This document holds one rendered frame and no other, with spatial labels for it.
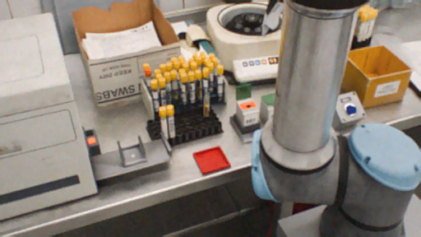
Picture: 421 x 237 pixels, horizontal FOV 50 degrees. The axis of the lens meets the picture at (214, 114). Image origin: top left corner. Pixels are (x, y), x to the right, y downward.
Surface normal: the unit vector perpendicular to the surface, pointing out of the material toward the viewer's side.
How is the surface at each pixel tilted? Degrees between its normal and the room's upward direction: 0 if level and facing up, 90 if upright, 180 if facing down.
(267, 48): 90
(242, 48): 90
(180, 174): 0
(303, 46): 98
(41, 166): 90
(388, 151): 7
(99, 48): 1
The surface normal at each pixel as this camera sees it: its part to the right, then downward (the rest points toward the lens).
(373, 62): 0.32, 0.61
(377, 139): 0.11, -0.76
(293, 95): -0.58, 0.62
